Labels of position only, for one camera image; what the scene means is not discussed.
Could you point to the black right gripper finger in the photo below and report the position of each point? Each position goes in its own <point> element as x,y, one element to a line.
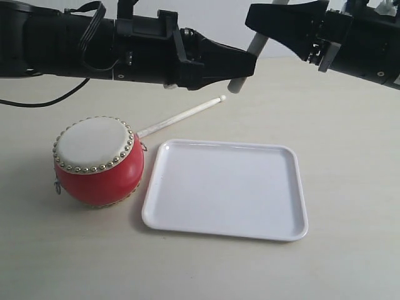
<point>294,25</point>

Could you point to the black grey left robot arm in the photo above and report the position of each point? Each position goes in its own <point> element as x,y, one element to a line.
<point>83,43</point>

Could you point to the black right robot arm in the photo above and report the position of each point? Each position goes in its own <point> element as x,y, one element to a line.
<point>358,40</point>

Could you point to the red small drum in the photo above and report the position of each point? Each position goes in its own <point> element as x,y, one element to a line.
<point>98,161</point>

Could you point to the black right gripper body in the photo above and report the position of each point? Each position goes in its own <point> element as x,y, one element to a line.
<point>330,36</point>

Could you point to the white rectangular plastic tray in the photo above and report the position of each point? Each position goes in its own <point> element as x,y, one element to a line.
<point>234,189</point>

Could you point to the white wooden drumstick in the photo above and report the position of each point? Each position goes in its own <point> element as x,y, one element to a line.
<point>256,46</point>

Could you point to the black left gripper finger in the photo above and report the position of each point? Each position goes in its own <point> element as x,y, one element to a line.
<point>208,62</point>

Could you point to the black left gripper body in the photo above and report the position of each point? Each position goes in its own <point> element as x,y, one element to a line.
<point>151,50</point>

